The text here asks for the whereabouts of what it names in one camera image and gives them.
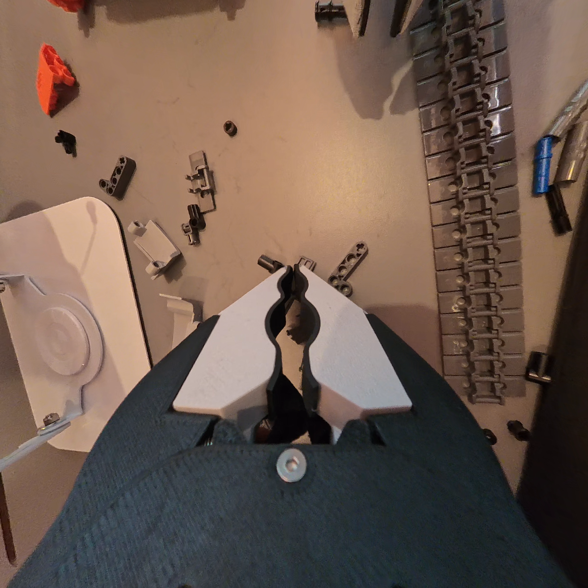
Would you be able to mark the black grey cross connector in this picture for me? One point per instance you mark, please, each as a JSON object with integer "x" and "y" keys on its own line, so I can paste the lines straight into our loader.
{"x": 195, "y": 223}

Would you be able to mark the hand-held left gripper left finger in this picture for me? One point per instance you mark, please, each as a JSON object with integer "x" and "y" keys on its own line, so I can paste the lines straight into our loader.
{"x": 225, "y": 367}

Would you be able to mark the black small connector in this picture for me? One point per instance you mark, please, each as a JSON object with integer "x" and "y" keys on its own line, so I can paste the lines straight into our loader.
{"x": 489, "y": 436}
{"x": 519, "y": 428}
{"x": 296, "y": 328}

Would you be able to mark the light grey curved block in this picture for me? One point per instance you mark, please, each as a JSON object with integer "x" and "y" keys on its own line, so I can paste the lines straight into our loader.
{"x": 186, "y": 317}

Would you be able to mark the small grey frame piece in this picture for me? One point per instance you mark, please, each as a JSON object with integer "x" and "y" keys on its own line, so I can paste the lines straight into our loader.
{"x": 307, "y": 262}

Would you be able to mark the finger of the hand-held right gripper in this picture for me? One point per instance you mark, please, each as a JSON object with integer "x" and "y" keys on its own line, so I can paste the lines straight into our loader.
{"x": 406, "y": 13}
{"x": 359, "y": 16}

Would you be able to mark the black small block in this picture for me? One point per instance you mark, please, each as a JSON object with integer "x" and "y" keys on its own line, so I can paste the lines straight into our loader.
{"x": 540, "y": 367}

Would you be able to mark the blue pin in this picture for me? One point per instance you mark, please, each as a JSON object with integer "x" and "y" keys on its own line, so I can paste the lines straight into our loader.
{"x": 543, "y": 165}

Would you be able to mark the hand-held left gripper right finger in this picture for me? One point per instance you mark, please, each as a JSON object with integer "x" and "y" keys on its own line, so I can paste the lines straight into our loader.
{"x": 358, "y": 367}

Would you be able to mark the grey tube connector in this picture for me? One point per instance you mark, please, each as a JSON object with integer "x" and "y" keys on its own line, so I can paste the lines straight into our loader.
{"x": 572, "y": 154}
{"x": 569, "y": 110}

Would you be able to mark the grey bent liftarm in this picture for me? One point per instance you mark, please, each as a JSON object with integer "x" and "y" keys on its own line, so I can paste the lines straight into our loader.
{"x": 348, "y": 267}

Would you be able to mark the black short connector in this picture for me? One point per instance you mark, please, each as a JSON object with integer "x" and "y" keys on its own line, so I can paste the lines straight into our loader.
{"x": 268, "y": 262}

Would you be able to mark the black small clip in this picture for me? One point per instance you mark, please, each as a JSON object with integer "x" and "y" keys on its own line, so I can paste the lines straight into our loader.
{"x": 65, "y": 140}

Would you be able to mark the light grey curved panel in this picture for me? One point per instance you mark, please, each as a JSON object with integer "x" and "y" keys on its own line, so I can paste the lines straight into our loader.
{"x": 156, "y": 248}

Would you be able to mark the single grey track link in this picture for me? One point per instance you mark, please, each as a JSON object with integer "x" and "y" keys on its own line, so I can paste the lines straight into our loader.
{"x": 200, "y": 181}

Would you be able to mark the grey orange toy block vehicle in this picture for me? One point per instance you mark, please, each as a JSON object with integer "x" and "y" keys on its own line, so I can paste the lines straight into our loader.
{"x": 69, "y": 3}

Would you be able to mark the white lamp base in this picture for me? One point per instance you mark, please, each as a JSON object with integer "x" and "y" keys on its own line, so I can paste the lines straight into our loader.
{"x": 69, "y": 275}

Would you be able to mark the black long pin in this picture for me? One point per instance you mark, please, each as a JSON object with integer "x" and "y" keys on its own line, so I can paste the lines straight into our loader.
{"x": 558, "y": 209}

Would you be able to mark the dark grey angled beam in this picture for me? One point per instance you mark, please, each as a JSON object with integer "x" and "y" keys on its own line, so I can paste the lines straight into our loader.
{"x": 118, "y": 177}

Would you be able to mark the orange wedge block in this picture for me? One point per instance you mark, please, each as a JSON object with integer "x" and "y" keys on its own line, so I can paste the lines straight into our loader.
{"x": 50, "y": 82}

